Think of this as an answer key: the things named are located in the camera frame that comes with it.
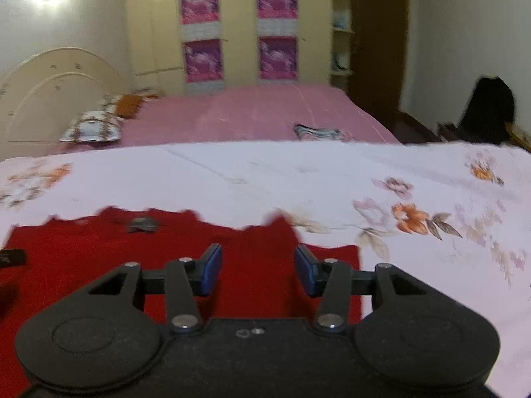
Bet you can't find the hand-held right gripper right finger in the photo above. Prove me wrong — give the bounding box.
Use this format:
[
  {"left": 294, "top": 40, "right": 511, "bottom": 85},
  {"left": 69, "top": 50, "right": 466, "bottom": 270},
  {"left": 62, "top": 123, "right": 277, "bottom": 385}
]
[{"left": 293, "top": 244, "right": 430, "bottom": 333}]

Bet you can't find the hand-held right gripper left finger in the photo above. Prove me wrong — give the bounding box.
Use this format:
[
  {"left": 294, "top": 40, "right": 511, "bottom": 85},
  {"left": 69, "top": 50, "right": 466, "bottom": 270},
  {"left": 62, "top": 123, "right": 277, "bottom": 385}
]
[{"left": 87, "top": 243, "right": 224, "bottom": 334}]

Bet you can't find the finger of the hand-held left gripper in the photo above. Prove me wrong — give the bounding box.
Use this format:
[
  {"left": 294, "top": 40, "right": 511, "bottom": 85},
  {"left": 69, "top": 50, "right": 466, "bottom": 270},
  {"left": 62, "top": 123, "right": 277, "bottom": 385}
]
[
  {"left": 0, "top": 248, "right": 28, "bottom": 269},
  {"left": 0, "top": 282, "right": 20, "bottom": 312}
]

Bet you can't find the red sequined sweater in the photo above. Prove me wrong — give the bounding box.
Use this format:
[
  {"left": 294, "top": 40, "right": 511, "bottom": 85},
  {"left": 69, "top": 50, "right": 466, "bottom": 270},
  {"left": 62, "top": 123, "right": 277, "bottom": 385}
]
[{"left": 0, "top": 206, "right": 361, "bottom": 398}]

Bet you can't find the floral white bed sheet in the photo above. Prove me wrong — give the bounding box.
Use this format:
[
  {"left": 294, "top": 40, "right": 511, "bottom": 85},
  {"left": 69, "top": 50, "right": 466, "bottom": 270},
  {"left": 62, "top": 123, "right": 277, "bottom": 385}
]
[{"left": 0, "top": 140, "right": 531, "bottom": 398}]

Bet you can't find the striped folded cloth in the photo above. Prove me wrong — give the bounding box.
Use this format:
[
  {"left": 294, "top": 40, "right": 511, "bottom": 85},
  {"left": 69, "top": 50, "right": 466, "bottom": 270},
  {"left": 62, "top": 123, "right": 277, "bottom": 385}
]
[{"left": 293, "top": 123, "right": 354, "bottom": 142}]

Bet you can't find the pink bed sheet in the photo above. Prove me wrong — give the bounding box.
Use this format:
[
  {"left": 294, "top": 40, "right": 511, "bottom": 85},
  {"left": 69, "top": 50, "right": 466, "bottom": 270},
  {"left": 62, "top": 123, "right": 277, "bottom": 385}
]
[{"left": 61, "top": 82, "right": 402, "bottom": 149}]

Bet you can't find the cream arched headboard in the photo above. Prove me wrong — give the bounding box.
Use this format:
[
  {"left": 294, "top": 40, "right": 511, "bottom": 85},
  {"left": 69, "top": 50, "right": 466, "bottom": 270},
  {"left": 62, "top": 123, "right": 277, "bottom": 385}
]
[{"left": 0, "top": 47, "right": 134, "bottom": 161}]

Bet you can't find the small brown patterned pillow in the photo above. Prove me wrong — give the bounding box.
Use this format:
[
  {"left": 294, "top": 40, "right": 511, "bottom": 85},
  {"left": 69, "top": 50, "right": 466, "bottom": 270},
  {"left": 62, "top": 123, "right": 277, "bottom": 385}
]
[{"left": 101, "top": 93, "right": 126, "bottom": 113}]

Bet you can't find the orange pillow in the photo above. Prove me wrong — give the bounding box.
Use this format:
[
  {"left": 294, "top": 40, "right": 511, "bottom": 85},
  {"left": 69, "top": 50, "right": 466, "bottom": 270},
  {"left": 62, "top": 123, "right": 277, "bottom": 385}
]
[{"left": 115, "top": 90, "right": 161, "bottom": 119}]

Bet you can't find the brown wooden door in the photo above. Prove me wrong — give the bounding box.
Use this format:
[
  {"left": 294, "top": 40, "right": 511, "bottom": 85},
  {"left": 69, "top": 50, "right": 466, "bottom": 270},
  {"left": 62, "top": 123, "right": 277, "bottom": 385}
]
[{"left": 347, "top": 0, "right": 412, "bottom": 122}]

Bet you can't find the cream wardrobe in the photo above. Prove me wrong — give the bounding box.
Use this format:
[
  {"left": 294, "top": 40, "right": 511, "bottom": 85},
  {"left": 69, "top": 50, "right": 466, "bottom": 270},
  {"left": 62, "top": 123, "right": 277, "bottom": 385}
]
[{"left": 123, "top": 0, "right": 338, "bottom": 97}]

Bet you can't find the black bag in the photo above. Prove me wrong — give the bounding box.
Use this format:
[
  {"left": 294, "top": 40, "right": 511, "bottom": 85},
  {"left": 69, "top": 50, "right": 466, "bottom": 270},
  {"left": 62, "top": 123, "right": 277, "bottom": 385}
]
[{"left": 457, "top": 75, "right": 517, "bottom": 146}]

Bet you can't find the cream open shelf unit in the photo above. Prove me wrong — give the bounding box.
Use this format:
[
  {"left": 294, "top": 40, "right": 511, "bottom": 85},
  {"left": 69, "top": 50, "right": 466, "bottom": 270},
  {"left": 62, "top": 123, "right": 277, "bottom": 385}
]
[{"left": 329, "top": 0, "right": 356, "bottom": 78}]

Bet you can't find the wooden bench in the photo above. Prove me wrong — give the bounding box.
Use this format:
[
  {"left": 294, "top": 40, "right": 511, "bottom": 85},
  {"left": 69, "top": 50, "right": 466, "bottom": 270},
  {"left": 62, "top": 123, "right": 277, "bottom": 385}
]
[{"left": 437, "top": 122, "right": 531, "bottom": 151}]

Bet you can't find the purple wall poster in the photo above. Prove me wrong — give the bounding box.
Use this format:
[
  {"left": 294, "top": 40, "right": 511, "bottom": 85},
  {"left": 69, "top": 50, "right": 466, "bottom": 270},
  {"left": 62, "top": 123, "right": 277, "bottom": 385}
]
[
  {"left": 183, "top": 39, "right": 224, "bottom": 93},
  {"left": 256, "top": 0, "right": 299, "bottom": 36},
  {"left": 258, "top": 36, "right": 300, "bottom": 82},
  {"left": 178, "top": 0, "right": 220, "bottom": 39}
]

